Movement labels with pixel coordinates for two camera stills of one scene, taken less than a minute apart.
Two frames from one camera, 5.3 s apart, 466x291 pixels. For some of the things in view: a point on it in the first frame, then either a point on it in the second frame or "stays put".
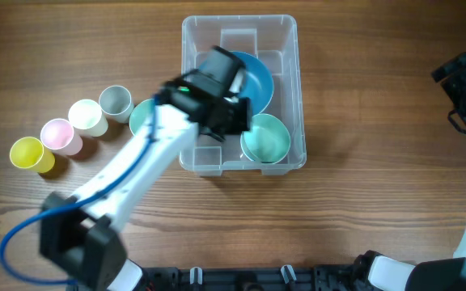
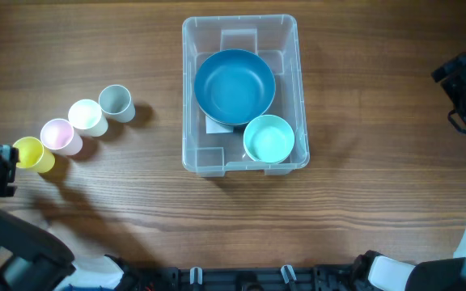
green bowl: x=141 y=113 to x=268 y=139
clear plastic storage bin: x=273 y=39 stays put
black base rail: x=288 y=278 stays put
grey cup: x=116 y=103 stays put
